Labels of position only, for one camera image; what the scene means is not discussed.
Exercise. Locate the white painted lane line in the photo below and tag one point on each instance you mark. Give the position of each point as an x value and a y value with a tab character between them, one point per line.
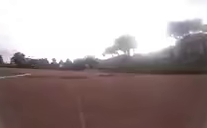
81	115

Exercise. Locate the row of distant trees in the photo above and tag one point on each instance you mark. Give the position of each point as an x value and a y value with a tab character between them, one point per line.
19	59

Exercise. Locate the grass strip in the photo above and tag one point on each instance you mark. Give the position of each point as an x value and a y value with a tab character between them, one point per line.
4	71

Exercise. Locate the pale kerb line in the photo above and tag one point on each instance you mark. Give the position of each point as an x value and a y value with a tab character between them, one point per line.
11	76

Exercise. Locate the red track ground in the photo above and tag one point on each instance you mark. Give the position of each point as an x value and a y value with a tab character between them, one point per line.
124	100

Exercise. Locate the tall spreading tree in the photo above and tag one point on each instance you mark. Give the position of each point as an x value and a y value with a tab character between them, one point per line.
126	43

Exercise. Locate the building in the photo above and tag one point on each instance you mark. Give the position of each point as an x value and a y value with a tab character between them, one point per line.
194	46

